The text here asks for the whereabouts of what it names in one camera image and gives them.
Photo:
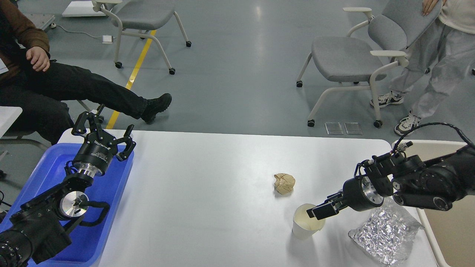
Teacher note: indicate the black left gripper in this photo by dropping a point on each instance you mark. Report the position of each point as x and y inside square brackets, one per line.
[97, 151]

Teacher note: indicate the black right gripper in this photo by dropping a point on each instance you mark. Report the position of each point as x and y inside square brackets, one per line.
[358, 193]

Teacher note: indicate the white paper cup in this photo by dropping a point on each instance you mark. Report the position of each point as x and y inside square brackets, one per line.
[303, 226]

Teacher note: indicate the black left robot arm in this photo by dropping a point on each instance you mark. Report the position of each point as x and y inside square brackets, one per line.
[42, 226]

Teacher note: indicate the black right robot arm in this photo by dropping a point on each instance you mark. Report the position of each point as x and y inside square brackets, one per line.
[434, 184]

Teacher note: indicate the crumpled brown paper ball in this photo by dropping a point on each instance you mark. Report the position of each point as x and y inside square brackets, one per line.
[284, 183]

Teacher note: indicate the crumpled aluminium foil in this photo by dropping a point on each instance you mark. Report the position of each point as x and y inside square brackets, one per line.
[388, 234]

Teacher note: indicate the seated person in brown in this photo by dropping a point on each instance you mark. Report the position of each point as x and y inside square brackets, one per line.
[32, 81]

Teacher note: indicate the white floor socket box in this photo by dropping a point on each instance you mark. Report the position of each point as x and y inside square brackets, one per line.
[107, 39]

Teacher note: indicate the white side table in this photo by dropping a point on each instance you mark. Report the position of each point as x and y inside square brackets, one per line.
[8, 115]

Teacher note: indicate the grey chair left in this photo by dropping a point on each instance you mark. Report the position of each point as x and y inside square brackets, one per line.
[138, 18]

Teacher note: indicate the grey chair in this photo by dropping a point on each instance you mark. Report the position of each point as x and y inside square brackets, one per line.
[371, 48]
[138, 18]

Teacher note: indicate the beige plastic bin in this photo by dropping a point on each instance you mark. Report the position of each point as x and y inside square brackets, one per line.
[450, 233]

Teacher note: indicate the grey chair right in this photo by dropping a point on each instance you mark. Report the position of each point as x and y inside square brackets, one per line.
[371, 48]

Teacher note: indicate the person in light trousers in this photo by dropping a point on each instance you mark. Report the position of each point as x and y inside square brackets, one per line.
[448, 45]

